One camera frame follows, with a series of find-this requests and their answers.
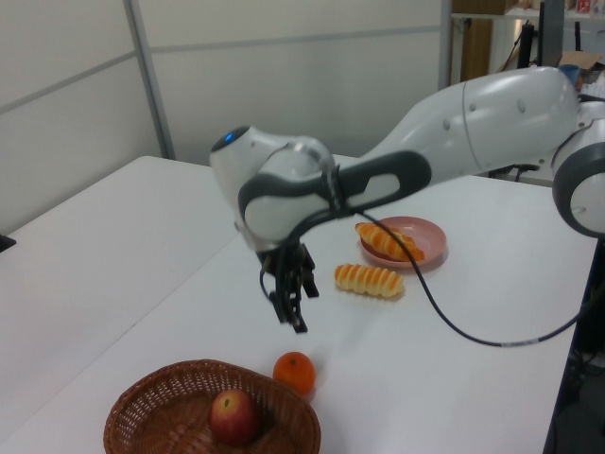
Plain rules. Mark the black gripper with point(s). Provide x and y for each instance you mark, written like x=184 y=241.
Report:
x=286 y=265

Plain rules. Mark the orange striped bread roll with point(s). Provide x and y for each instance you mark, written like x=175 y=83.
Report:
x=368 y=280

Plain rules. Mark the orange mandarin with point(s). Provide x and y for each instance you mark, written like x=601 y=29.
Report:
x=294 y=373

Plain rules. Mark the braided golden bread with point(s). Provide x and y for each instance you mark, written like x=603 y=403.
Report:
x=378 y=241

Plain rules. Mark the red apple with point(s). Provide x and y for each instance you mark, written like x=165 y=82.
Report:
x=234 y=418

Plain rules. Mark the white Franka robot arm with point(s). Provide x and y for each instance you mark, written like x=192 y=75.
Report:
x=496 y=118

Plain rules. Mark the pink plate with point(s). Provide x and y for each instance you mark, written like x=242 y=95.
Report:
x=425 y=234

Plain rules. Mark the brown woven basket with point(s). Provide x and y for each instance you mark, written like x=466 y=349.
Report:
x=156 y=416

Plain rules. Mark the brown cabinet panel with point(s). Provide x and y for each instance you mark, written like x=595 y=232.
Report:
x=475 y=47

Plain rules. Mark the blue cup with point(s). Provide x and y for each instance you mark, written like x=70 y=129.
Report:
x=569 y=71

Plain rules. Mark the black monitor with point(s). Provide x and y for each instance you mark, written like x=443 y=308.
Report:
x=550 y=28

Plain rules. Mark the grey partition post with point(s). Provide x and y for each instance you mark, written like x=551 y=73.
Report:
x=146 y=71
x=446 y=38

